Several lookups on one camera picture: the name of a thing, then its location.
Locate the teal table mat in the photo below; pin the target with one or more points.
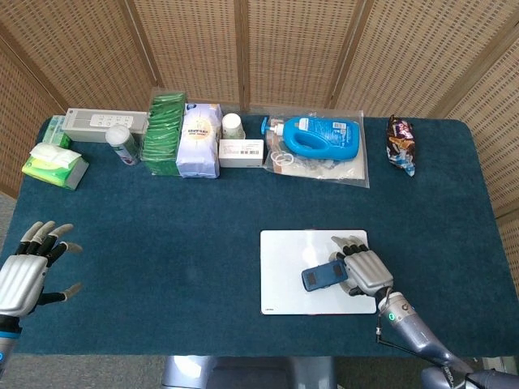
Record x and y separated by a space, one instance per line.
162 243

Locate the white drawing board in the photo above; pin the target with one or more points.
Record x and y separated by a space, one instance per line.
284 259

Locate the lavender paper bag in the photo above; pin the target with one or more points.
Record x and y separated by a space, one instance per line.
196 154

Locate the green packet stack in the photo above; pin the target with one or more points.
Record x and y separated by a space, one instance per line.
162 138

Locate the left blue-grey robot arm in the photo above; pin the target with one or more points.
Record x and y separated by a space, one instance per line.
5 340

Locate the long white power strip box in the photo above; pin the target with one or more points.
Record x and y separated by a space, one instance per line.
81 125

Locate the blue board eraser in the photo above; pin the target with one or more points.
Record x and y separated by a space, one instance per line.
322 277

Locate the dark brown snack bag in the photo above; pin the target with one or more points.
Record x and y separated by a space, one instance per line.
399 142

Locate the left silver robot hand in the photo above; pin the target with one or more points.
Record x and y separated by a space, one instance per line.
18 283

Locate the small white carton box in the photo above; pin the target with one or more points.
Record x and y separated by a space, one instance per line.
239 156

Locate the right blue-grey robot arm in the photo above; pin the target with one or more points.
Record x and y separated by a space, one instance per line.
409 324

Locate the green white canister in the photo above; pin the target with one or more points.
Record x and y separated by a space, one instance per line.
121 142

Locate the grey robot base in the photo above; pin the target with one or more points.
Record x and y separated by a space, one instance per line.
243 373

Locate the white paper cup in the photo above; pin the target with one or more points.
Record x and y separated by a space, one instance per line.
232 125

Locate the blue pump detergent bottle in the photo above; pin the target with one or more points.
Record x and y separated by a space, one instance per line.
324 138

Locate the green tissue pack open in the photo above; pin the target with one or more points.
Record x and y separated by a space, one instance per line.
48 170

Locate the wicker folding screen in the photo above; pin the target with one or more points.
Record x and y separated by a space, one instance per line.
284 48

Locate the clear zip plastic bag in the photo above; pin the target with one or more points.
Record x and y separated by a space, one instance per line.
348 170

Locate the small green box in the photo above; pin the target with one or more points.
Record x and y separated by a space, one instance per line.
54 131

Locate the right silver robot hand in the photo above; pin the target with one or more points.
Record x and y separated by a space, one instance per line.
369 273

